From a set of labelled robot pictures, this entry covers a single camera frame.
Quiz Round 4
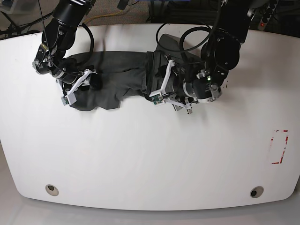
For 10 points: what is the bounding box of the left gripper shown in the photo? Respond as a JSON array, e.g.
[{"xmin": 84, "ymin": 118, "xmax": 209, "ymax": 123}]
[{"xmin": 155, "ymin": 64, "xmax": 223, "ymax": 114}]

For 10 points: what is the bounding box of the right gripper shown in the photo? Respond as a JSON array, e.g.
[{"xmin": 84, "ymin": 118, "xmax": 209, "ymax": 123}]
[{"xmin": 51, "ymin": 63, "xmax": 102, "ymax": 91}]

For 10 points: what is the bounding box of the dark green T-shirt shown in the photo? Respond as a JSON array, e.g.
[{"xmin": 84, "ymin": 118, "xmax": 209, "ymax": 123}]
[{"xmin": 68, "ymin": 34, "xmax": 183, "ymax": 111}]

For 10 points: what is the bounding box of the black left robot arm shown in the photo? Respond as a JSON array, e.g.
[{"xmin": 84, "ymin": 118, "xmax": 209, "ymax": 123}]
[{"xmin": 150, "ymin": 0, "xmax": 254, "ymax": 113}]

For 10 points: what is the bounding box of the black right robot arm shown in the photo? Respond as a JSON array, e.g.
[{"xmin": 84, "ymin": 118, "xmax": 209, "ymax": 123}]
[{"xmin": 33, "ymin": 0, "xmax": 102, "ymax": 91}]

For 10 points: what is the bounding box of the left table grommet hole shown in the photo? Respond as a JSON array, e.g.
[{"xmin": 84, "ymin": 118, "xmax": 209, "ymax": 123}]
[{"xmin": 45, "ymin": 184, "xmax": 59, "ymax": 196}]

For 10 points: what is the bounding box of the table grommet hole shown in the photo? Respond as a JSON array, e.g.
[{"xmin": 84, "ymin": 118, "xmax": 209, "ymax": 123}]
[
  {"xmin": 250, "ymin": 186, "xmax": 264, "ymax": 198},
  {"xmin": 45, "ymin": 184, "xmax": 59, "ymax": 196}
]

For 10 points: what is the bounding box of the white power strip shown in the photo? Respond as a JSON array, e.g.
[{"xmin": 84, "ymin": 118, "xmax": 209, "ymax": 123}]
[{"xmin": 258, "ymin": 9, "xmax": 273, "ymax": 31}]

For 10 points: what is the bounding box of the red tape marking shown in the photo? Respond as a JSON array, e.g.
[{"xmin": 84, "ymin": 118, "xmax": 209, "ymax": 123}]
[{"xmin": 269, "ymin": 130, "xmax": 289, "ymax": 165}]

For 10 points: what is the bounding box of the right table grommet hole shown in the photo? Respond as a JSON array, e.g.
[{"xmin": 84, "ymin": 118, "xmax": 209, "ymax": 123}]
[{"xmin": 250, "ymin": 186, "xmax": 264, "ymax": 198}]

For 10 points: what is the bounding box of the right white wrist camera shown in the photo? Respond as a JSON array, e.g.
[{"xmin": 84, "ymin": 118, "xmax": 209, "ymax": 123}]
[{"xmin": 56, "ymin": 69, "xmax": 97, "ymax": 105}]

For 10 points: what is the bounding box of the yellow cable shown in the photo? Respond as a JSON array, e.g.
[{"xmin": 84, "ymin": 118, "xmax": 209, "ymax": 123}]
[{"xmin": 91, "ymin": 6, "xmax": 125, "ymax": 22}]

